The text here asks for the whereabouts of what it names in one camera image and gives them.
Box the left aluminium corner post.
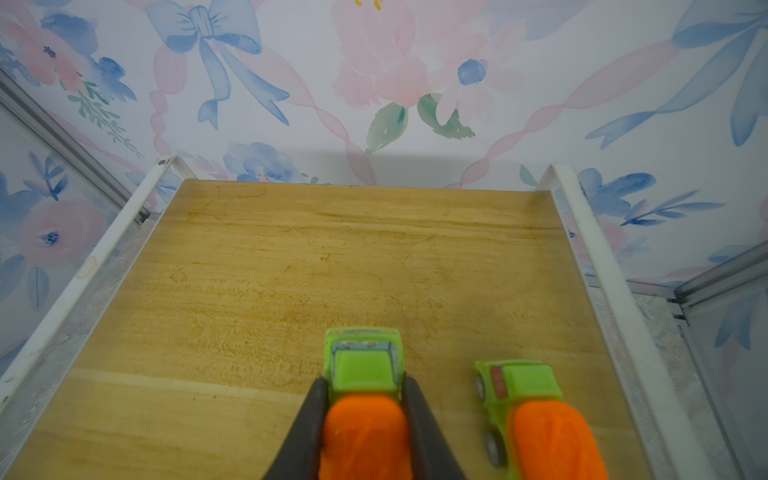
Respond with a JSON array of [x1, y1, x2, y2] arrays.
[[1, 72, 131, 208]]

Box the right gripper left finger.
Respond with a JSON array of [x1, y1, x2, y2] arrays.
[[262, 377, 329, 480]]

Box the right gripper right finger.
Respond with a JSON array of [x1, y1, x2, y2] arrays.
[[401, 375, 467, 480]]

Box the wooden two-tier shelf white frame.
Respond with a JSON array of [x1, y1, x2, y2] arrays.
[[1, 164, 716, 479]]

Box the right aluminium corner post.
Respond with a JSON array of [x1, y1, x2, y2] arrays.
[[673, 242, 767, 309]]

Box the green orange mixer toy truck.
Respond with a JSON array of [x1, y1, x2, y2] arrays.
[[318, 327, 414, 479]]

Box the aluminium corner post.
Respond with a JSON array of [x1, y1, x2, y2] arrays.
[[1, 72, 131, 208], [673, 242, 767, 309]]

